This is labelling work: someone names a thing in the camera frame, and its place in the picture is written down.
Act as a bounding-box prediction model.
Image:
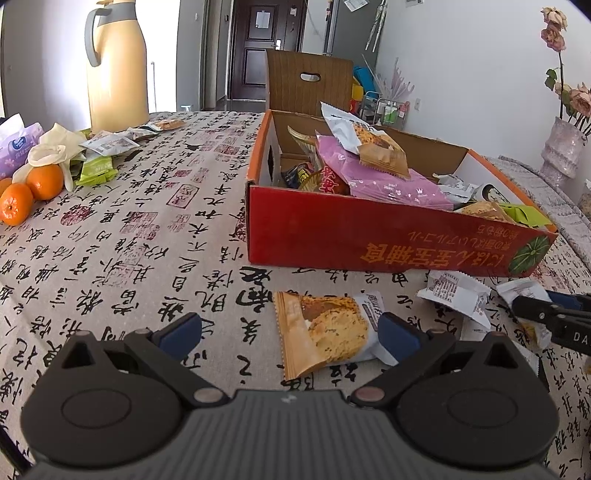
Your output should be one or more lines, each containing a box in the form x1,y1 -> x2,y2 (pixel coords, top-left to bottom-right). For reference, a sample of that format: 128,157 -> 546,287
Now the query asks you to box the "dark blue snack packet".
281,164 -> 315,190

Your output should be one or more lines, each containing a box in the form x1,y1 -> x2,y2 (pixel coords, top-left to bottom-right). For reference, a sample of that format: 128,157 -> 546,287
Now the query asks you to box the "dried rose bouquet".
541,6 -> 591,137

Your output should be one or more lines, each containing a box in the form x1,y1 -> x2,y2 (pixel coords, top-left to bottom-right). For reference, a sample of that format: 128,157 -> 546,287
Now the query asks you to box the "lime green snack packet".
501,203 -> 552,227

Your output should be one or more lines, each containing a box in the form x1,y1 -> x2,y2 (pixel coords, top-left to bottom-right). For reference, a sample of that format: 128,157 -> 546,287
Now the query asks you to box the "pale ribbed vase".
540,116 -> 583,178

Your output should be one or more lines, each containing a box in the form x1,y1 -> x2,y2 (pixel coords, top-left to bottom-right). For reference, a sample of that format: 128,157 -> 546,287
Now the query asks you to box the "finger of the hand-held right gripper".
547,292 -> 591,312
512,295 -> 561,324

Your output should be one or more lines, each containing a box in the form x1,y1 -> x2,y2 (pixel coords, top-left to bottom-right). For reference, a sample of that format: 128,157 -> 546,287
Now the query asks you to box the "wooden chair back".
265,48 -> 355,116

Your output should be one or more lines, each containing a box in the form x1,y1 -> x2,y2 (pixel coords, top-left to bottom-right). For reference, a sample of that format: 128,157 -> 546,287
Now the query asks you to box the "purple tissue pack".
0,114 -> 44,181

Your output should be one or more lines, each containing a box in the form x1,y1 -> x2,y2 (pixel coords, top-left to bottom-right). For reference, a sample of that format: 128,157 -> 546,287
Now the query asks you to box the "pink snack packet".
316,135 -> 467,213

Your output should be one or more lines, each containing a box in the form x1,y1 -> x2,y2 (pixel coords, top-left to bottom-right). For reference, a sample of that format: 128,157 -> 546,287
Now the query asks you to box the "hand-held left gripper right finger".
342,312 -> 532,409

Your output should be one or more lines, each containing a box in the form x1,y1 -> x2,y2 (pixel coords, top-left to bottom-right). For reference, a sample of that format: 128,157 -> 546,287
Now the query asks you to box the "metal storage cart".
360,92 -> 409,132

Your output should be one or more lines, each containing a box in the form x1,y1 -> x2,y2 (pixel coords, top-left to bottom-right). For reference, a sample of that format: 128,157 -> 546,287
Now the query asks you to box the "orange pastry snack packet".
273,291 -> 398,381
321,102 -> 411,181

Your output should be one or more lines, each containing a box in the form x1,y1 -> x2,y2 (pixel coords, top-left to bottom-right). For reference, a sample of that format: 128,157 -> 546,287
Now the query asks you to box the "white folded umbrella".
366,0 -> 389,52

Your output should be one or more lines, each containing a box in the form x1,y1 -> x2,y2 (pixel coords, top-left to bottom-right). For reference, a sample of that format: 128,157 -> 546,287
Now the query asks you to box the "white labelled snack packet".
79,130 -> 140,156

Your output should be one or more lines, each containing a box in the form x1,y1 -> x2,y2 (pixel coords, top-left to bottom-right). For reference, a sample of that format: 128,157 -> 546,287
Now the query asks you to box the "red printed snack packet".
300,164 -> 352,195

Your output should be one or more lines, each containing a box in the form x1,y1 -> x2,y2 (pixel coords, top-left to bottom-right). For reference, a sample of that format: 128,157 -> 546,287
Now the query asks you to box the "grey refrigerator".
323,0 -> 384,56

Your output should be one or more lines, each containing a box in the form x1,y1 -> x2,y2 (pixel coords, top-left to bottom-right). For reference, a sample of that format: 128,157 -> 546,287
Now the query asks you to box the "dark brown door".
228,0 -> 308,102

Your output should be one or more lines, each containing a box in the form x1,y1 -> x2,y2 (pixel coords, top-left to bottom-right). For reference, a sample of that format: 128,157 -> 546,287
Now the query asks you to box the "grey patterned cloth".
480,154 -> 591,259

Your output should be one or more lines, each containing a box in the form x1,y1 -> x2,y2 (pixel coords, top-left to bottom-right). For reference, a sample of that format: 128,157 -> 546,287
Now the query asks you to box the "blue plastic item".
353,67 -> 377,100

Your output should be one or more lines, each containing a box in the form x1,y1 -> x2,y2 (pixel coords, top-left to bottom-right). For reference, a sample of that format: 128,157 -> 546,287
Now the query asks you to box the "red orange cardboard box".
246,109 -> 559,278

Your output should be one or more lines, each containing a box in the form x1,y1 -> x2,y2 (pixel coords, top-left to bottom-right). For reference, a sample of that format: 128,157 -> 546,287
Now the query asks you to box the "yellow thermos jug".
84,0 -> 149,134

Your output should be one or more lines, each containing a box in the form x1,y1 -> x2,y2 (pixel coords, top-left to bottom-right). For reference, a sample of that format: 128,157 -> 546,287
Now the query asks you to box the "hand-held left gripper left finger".
59,312 -> 232,408

